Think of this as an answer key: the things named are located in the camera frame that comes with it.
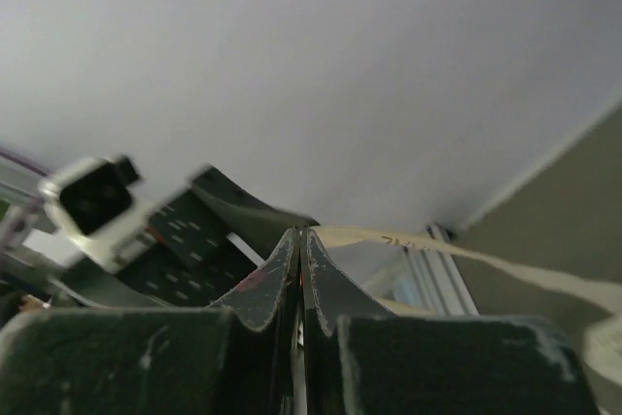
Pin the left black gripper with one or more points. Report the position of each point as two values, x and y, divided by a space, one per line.
227 210

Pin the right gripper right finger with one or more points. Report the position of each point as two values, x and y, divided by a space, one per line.
437 361

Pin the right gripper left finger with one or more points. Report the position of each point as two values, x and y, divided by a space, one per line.
234 357

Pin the cream ribbon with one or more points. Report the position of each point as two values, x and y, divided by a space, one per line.
534 279

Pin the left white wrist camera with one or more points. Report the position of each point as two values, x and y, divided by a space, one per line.
91 201

